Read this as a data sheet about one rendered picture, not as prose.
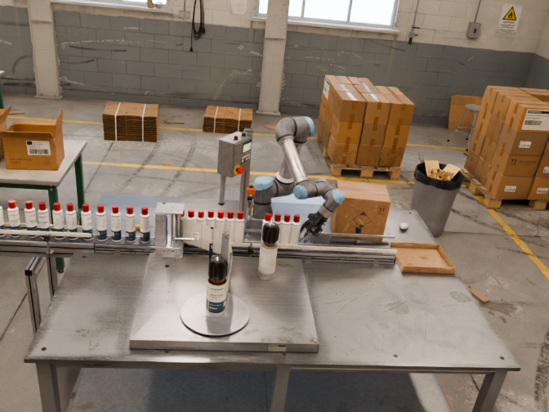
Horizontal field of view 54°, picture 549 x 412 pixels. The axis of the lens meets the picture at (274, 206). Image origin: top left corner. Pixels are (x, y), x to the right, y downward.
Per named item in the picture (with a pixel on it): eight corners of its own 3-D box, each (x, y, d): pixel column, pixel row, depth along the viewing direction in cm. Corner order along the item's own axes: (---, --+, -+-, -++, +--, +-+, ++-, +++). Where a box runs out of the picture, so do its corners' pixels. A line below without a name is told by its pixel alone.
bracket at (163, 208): (154, 213, 265) (154, 212, 265) (158, 203, 275) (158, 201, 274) (182, 214, 266) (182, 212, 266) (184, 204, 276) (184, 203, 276)
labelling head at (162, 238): (154, 257, 276) (154, 212, 264) (158, 244, 288) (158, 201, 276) (182, 257, 278) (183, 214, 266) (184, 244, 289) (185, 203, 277)
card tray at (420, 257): (402, 271, 296) (403, 266, 294) (389, 247, 319) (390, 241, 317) (453, 274, 299) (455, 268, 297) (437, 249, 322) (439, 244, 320)
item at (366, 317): (24, 363, 213) (23, 359, 212) (102, 195, 346) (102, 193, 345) (519, 371, 237) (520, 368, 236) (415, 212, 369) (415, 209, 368)
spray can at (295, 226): (288, 249, 295) (292, 217, 286) (287, 244, 300) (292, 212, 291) (297, 250, 296) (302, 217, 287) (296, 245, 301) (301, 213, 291)
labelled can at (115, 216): (110, 242, 285) (109, 208, 276) (113, 237, 290) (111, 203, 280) (120, 242, 286) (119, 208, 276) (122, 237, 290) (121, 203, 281)
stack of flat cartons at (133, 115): (102, 140, 647) (101, 114, 632) (108, 125, 694) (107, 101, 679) (157, 142, 658) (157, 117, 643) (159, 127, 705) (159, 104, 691)
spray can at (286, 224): (278, 249, 295) (283, 217, 286) (278, 244, 299) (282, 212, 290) (288, 249, 295) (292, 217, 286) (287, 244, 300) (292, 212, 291)
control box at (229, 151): (216, 173, 279) (218, 138, 270) (234, 163, 292) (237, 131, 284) (232, 178, 275) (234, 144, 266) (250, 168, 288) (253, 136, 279)
